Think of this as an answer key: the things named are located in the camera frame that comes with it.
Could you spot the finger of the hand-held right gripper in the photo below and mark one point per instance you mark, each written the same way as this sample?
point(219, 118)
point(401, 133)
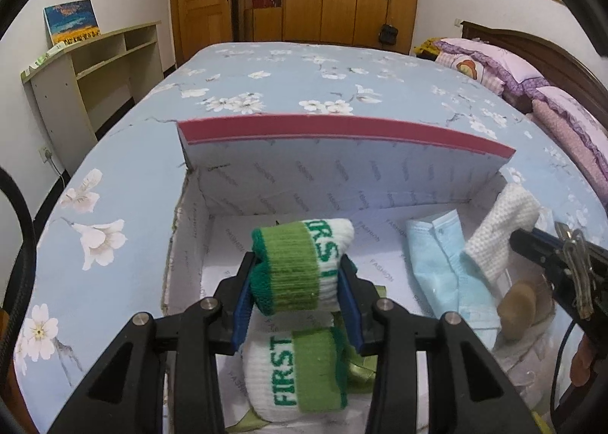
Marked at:
point(536, 248)
point(547, 236)

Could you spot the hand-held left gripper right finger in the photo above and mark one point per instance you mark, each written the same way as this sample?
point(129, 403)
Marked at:
point(350, 320)

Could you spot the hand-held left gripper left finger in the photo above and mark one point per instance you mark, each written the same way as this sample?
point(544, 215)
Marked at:
point(241, 320)

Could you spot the white knit cloth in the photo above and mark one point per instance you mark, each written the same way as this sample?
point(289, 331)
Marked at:
point(503, 229)

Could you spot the tan sock roll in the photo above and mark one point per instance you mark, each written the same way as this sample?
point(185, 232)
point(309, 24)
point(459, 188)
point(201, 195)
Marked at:
point(517, 310)

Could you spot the green white sock roll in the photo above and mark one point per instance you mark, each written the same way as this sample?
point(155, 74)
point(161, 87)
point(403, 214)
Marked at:
point(294, 267)
point(294, 372)

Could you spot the blue face mask pack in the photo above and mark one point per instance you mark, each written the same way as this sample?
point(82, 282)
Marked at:
point(441, 263)

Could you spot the pink cardboard box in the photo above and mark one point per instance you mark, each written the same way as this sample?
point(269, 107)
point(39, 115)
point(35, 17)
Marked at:
point(332, 168)

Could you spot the metal spring clip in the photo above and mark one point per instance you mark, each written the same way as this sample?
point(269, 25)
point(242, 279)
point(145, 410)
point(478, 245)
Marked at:
point(577, 267)

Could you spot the pink pillows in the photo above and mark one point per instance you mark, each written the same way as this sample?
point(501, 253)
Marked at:
point(570, 144)

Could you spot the pink purple frilled pillow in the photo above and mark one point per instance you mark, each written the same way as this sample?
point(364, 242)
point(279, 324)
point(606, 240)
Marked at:
point(565, 99)

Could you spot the pink cartoon print pillow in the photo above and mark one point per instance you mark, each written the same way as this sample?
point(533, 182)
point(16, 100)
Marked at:
point(484, 63)

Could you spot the dark wooden headboard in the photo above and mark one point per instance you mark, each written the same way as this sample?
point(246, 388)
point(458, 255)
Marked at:
point(546, 49)

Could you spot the blue floral bed sheet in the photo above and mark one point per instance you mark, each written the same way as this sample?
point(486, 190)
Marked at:
point(118, 153)

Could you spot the yellow plush toy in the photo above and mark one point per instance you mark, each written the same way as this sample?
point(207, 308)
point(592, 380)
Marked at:
point(425, 47)

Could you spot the black hanging bag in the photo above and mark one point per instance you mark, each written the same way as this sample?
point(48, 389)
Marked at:
point(389, 32)

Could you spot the beige shelf unit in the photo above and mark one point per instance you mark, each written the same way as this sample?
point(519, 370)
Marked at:
point(95, 63)

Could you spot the red container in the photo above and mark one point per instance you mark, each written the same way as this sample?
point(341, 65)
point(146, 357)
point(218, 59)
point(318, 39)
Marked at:
point(263, 1)

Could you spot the green white packet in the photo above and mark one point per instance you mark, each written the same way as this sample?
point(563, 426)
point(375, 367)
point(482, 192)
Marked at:
point(45, 58)

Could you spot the blue yellow landscape painting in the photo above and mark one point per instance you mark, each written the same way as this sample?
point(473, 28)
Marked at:
point(72, 21)

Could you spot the white wall outlet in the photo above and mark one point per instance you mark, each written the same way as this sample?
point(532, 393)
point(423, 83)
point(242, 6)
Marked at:
point(47, 153)

